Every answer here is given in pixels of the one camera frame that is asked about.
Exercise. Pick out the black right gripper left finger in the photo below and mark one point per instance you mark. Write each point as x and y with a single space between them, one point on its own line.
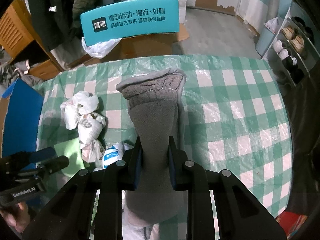
121 175

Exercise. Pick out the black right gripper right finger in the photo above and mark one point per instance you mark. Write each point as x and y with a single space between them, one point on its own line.
188 176

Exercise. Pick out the blue white plastic bag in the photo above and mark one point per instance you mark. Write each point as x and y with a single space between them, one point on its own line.
115 153

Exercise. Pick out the light green cloth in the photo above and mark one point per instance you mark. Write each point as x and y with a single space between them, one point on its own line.
71 150

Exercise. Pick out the grey fleece sock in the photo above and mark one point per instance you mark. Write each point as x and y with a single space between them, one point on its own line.
156 110

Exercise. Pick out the person's left hand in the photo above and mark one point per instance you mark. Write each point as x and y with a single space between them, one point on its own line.
18 219

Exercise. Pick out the blue cardboard box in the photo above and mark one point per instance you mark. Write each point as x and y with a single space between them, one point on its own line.
21 107

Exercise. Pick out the crumpled white plastic bag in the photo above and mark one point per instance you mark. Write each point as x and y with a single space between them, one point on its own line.
79 112

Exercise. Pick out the red book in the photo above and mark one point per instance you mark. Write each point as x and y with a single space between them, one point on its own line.
290 222

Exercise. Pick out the grey clothes pile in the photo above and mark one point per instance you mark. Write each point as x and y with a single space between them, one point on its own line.
10 72

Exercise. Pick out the green checkered tablecloth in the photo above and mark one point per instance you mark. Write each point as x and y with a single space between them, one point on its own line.
234 119

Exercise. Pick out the white plastic bag on floor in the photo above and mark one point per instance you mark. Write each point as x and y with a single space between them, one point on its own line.
100 49

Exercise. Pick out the brown cardboard sheet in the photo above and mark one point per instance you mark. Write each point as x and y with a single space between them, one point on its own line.
138 46

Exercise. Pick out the wooden louvered cabinet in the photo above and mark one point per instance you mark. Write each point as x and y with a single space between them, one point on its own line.
18 36

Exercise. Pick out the teal printed box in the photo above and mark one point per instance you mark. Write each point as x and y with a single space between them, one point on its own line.
130 18

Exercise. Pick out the dark hanging jacket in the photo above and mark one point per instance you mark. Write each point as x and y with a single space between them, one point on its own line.
58 21

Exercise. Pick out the white shoe rack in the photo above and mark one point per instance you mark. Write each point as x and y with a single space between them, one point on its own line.
294 50

